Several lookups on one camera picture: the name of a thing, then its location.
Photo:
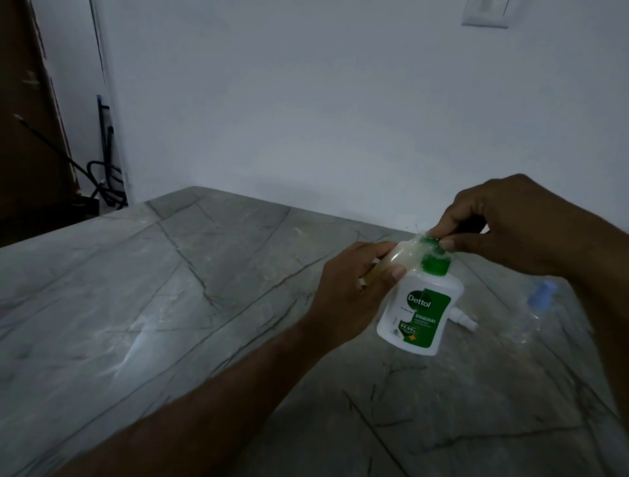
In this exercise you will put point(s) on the person's right forearm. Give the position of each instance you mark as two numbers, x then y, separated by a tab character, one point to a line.
604	295

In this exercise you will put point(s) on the person's right hand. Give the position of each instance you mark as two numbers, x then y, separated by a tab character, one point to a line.
521	221

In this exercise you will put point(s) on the person's left thumb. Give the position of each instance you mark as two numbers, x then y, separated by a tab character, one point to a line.
393	275

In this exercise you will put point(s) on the clear bottle with blue cap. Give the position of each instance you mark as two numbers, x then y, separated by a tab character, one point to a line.
533	309

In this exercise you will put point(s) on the white wall switch plate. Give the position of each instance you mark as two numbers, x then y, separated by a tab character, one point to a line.
485	12

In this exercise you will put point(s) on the brown wooden door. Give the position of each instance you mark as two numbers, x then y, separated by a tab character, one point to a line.
29	132

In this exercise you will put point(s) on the person's left forearm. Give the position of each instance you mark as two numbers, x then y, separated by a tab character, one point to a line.
206	408

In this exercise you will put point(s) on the white pump nozzle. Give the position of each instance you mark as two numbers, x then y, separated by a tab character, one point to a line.
466	319

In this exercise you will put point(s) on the white green-label soap bottle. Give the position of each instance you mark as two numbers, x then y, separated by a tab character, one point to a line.
417	307

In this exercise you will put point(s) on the person's right thumb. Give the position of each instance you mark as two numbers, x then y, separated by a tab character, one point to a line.
464	242

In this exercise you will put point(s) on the person's left hand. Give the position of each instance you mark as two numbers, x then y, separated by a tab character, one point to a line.
344	295

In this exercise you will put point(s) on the black box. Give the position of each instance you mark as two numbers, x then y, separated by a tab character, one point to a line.
88	205

